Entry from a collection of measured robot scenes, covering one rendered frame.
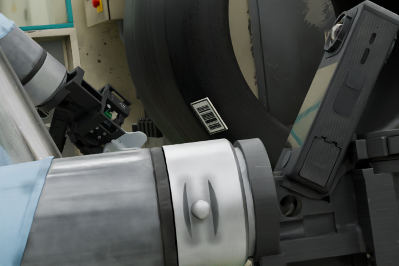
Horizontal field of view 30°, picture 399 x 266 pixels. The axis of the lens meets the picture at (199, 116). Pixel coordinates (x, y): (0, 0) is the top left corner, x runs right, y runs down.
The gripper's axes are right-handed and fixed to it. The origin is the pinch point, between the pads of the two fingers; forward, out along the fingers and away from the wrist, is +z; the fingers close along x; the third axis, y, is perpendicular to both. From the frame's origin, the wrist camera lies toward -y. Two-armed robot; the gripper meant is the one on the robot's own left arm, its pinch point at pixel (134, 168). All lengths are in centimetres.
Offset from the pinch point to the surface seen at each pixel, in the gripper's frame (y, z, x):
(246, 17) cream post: 10, 14, 51
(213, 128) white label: 14.5, 2.6, 2.5
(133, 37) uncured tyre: 5.5, -10.1, 20.8
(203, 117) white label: 14.2, 0.4, 3.5
